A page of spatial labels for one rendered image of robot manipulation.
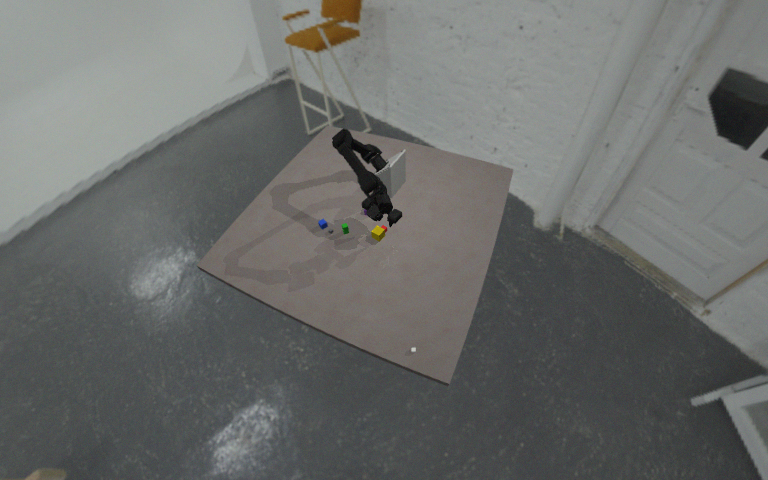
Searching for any yellow block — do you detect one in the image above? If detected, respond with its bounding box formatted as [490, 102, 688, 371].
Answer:
[371, 226, 385, 242]

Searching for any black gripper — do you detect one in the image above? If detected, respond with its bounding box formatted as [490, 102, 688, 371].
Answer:
[362, 197, 402, 227]

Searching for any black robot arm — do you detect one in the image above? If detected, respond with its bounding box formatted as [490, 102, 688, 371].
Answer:
[332, 129, 393, 221]

